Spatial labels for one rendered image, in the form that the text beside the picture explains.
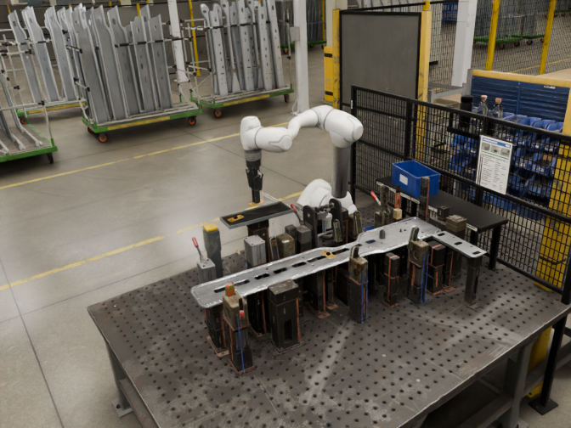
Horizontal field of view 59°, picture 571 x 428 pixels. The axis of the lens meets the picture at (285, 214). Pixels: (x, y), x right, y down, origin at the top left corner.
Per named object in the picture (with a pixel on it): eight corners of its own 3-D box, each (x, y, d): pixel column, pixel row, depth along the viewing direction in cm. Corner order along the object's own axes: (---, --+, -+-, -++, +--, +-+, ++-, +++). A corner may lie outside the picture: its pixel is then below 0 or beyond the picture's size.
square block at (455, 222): (450, 279, 281) (456, 222, 266) (440, 273, 287) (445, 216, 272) (461, 276, 284) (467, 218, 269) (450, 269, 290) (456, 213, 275)
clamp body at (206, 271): (208, 333, 248) (200, 271, 233) (200, 321, 257) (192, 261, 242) (226, 327, 252) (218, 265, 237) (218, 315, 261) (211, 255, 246)
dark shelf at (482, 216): (479, 233, 265) (480, 228, 264) (375, 183, 338) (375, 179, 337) (508, 223, 274) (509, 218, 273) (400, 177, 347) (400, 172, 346)
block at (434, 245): (432, 297, 266) (436, 251, 254) (417, 288, 275) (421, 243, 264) (445, 292, 270) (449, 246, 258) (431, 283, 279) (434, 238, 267)
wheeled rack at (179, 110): (97, 145, 824) (73, 32, 751) (84, 132, 902) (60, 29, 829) (204, 125, 913) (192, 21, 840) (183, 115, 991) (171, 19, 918)
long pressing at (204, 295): (204, 313, 215) (203, 310, 214) (187, 289, 233) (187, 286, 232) (444, 232, 271) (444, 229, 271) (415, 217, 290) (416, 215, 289)
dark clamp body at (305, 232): (302, 297, 273) (300, 235, 257) (291, 286, 283) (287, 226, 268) (319, 291, 277) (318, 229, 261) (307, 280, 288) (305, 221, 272)
